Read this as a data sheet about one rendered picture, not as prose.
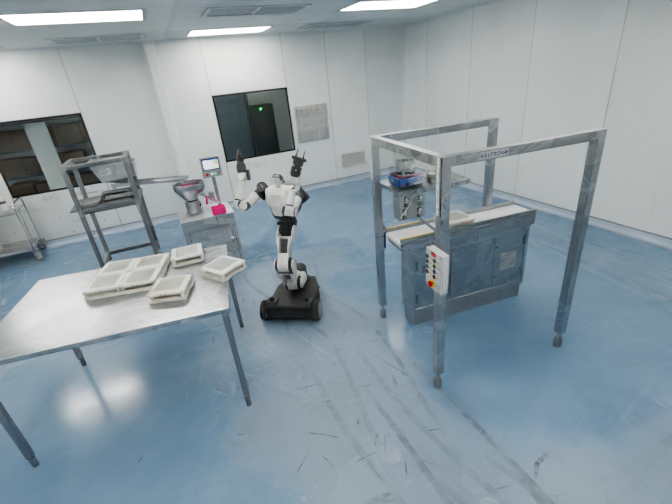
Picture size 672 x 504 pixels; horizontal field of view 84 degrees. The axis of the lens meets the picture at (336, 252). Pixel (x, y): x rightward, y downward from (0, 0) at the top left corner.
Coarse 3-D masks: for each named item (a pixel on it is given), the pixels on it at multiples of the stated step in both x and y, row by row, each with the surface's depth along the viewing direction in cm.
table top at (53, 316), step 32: (32, 288) 293; (64, 288) 287; (192, 288) 268; (224, 288) 263; (32, 320) 249; (64, 320) 245; (96, 320) 241; (128, 320) 238; (160, 320) 234; (192, 320) 236; (0, 352) 220; (32, 352) 217
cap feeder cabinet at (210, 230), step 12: (216, 204) 492; (228, 204) 487; (180, 216) 461; (192, 216) 456; (204, 216) 451; (216, 216) 450; (228, 216) 456; (192, 228) 443; (204, 228) 449; (216, 228) 455; (228, 228) 461; (192, 240) 448; (204, 240) 454; (216, 240) 460; (228, 240) 467; (228, 252) 472; (240, 252) 479
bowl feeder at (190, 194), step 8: (176, 184) 460; (184, 184) 469; (200, 184) 449; (176, 192) 444; (184, 192) 441; (192, 192) 445; (208, 192) 462; (192, 200) 455; (192, 208) 458; (200, 208) 464
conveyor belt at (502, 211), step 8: (496, 208) 349; (504, 208) 347; (512, 208) 345; (520, 208) 343; (472, 216) 337; (480, 216) 335; (488, 216) 333; (496, 216) 331; (424, 224) 331; (432, 224) 329; (392, 232) 322; (400, 232) 320; (408, 232) 318; (416, 232) 317; (424, 232) 315; (392, 240) 312; (416, 240) 304
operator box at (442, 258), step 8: (432, 248) 226; (432, 256) 224; (440, 256) 216; (448, 256) 216; (432, 264) 226; (440, 264) 217; (448, 264) 218; (432, 272) 229; (440, 272) 219; (440, 280) 221; (432, 288) 233; (440, 288) 224
